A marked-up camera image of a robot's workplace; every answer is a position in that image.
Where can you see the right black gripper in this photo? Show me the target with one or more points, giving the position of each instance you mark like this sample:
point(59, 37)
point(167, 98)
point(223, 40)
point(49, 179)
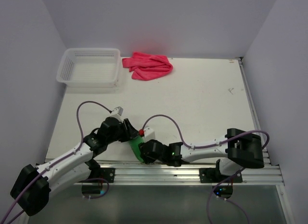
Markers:
point(147, 160)

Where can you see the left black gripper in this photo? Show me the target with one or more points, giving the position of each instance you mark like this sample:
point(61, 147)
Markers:
point(130, 132)

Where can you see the green towel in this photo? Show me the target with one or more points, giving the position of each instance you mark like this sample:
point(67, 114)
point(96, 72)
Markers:
point(134, 145)

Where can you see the pink towel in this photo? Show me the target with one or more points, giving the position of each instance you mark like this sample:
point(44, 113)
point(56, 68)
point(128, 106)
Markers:
point(147, 67)

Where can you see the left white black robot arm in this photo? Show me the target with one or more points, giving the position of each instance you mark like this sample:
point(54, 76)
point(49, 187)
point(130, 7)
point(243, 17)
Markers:
point(32, 188)

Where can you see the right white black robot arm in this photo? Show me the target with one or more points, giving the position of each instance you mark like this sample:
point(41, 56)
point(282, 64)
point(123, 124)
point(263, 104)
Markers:
point(235, 150)

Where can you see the white plastic basket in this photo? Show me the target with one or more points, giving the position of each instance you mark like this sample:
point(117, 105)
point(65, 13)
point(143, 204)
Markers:
point(89, 67)

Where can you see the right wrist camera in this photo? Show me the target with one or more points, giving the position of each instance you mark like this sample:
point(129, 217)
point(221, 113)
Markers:
point(147, 133)

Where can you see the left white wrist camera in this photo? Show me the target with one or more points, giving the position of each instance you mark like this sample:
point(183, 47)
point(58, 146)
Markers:
point(117, 113)

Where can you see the aluminium mounting rail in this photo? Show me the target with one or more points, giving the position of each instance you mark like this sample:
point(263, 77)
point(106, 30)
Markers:
point(132, 173)

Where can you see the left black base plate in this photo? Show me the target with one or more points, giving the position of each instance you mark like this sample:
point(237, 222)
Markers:
point(98, 175)

